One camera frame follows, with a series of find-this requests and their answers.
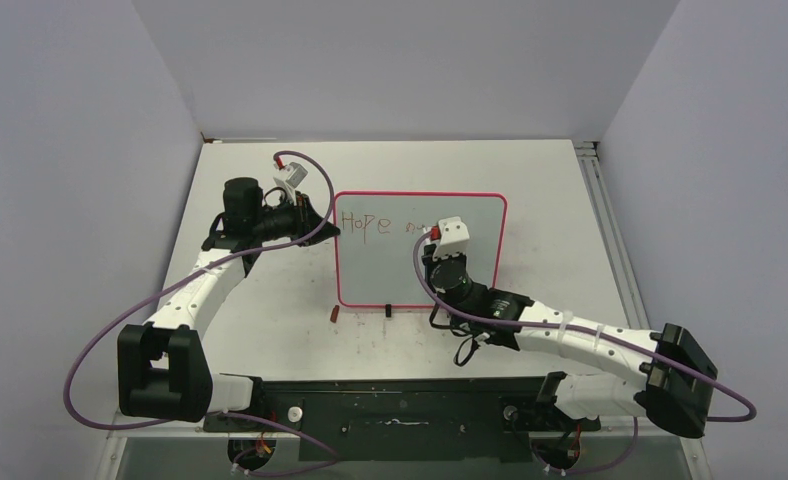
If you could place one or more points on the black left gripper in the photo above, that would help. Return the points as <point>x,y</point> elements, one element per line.
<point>301,222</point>

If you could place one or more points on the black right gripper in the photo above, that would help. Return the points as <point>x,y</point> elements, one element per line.
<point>427,258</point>

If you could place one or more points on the pink framed whiteboard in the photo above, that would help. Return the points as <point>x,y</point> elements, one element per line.
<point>378,230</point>

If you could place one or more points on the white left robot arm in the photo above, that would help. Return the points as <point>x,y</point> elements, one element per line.
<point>163,372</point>

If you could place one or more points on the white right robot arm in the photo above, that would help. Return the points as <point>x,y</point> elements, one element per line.
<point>637,372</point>

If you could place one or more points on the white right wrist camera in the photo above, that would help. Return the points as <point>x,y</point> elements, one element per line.
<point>450,236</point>

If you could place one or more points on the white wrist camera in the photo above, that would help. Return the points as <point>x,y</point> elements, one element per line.
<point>450,236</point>
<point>288,177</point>

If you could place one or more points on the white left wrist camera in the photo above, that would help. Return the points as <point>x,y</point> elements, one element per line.
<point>288,177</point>

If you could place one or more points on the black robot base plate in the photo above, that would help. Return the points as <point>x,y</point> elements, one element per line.
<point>412,420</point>

